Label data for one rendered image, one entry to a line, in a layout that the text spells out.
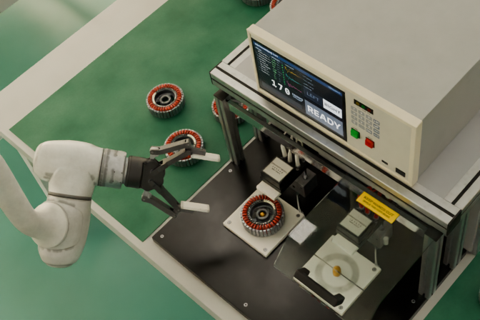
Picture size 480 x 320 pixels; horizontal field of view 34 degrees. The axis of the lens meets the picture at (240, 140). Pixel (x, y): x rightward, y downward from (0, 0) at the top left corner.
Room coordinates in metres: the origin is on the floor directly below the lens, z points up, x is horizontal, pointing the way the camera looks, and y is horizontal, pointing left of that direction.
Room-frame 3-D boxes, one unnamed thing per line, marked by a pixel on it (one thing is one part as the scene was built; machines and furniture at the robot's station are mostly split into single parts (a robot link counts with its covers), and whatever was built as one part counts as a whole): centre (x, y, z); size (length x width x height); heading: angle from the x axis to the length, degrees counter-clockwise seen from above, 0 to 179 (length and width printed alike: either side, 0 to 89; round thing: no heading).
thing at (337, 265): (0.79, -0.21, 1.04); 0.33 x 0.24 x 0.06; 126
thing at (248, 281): (0.95, -0.10, 0.76); 0.64 x 0.47 x 0.02; 36
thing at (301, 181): (1.13, -0.13, 0.80); 0.07 x 0.05 x 0.06; 36
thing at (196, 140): (1.33, 0.16, 0.77); 0.11 x 0.11 x 0.04
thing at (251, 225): (1.04, -0.01, 0.80); 0.11 x 0.11 x 0.04
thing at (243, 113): (1.00, -0.17, 1.03); 0.62 x 0.01 x 0.03; 36
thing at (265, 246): (1.04, -0.01, 0.78); 0.15 x 0.15 x 0.01; 36
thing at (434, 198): (1.13, -0.34, 1.09); 0.68 x 0.44 x 0.05; 36
